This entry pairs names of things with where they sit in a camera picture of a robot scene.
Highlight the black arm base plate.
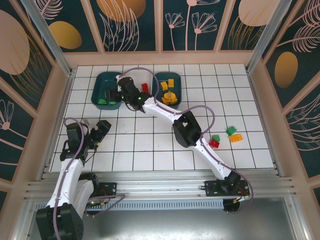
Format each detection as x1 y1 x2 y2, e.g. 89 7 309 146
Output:
93 181 118 200
204 179 251 198

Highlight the round yellow lego piece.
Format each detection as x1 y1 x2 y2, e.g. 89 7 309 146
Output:
161 91 180 105

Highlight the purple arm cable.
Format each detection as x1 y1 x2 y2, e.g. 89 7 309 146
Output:
118 66 255 215
51 117 126 240

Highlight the aluminium corner post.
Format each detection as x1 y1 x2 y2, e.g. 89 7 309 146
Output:
245 0 294 74
20 0 76 77

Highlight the white plastic container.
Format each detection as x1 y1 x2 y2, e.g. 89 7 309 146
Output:
122 69 155 101

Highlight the grey metal sheet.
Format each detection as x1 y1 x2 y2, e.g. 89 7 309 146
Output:
14 196 308 240

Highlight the teal plastic container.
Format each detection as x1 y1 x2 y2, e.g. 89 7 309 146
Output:
91 71 124 111
152 71 183 110

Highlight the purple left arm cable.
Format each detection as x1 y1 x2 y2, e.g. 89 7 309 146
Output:
51 117 126 240

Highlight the aluminium rail frame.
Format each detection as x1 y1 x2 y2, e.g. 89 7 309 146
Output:
23 170 295 201

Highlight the slotted grey cable duct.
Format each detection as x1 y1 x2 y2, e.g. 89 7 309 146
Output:
34 199 225 211

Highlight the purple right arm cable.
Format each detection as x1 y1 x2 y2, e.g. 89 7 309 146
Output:
118 66 255 215

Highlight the small wired connector board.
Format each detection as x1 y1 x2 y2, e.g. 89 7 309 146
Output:
233 193 251 202
87 198 107 209

